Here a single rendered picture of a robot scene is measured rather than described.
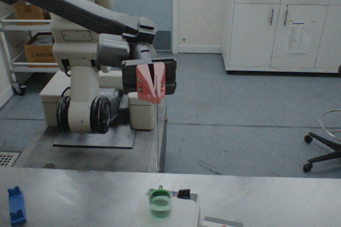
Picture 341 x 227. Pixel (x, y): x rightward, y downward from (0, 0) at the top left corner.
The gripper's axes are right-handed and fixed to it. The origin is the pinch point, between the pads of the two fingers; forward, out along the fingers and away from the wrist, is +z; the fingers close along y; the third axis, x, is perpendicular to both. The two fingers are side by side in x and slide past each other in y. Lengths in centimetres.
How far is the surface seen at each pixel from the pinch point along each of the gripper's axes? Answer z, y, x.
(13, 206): -13.3, -33.4, 34.2
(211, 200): -7.0, 14.4, 35.0
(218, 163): -100, 53, 110
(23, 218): -9.3, -30.3, 34.2
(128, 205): -9.5, -6.0, 35.1
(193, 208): 1.7, 7.1, 26.2
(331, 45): -195, 189, 76
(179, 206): 0.8, 4.3, 26.3
